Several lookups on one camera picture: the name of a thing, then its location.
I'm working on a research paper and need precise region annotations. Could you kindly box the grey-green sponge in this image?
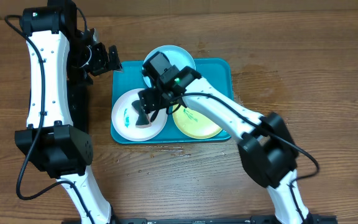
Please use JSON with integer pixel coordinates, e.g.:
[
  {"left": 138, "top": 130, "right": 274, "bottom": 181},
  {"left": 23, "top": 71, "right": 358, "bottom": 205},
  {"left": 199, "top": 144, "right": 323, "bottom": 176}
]
[{"left": 132, "top": 100, "right": 151, "bottom": 128}]

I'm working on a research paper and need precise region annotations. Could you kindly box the white plate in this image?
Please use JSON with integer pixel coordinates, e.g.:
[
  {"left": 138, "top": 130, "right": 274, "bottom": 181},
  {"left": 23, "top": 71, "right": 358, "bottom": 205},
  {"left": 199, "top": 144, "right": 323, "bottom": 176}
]
[{"left": 111, "top": 88, "right": 168, "bottom": 142}]

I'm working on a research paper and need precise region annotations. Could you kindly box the light blue plate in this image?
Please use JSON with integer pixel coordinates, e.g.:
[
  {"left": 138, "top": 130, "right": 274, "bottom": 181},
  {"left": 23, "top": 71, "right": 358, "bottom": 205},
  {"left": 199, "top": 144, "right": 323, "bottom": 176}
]
[{"left": 143, "top": 45, "right": 196, "bottom": 75}]

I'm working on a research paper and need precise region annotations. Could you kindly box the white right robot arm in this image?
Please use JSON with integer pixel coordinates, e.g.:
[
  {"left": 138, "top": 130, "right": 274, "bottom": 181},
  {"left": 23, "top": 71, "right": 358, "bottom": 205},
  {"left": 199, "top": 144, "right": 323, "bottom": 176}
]
[{"left": 139, "top": 52, "right": 318, "bottom": 223}]

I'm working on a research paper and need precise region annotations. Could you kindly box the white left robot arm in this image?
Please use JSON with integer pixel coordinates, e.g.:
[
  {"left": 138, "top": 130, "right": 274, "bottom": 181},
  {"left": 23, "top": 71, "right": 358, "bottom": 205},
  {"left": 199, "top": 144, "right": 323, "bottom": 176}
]
[{"left": 14, "top": 1, "right": 122, "bottom": 223}]

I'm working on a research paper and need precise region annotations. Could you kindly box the teal tray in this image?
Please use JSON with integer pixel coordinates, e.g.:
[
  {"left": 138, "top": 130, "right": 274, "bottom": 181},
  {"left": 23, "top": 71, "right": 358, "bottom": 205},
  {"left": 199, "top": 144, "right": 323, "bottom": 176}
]
[{"left": 112, "top": 58, "right": 234, "bottom": 144}]

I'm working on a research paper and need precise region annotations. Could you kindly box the black tray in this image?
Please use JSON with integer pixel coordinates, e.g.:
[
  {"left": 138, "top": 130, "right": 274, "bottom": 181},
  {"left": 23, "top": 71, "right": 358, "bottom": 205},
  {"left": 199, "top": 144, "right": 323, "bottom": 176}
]
[{"left": 67, "top": 81, "right": 89, "bottom": 133}]

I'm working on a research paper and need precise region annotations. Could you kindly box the yellow plate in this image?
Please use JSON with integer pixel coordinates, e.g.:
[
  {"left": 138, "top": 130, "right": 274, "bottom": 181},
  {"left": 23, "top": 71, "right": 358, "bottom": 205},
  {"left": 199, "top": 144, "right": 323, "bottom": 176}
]
[{"left": 172, "top": 106, "right": 223, "bottom": 139}]

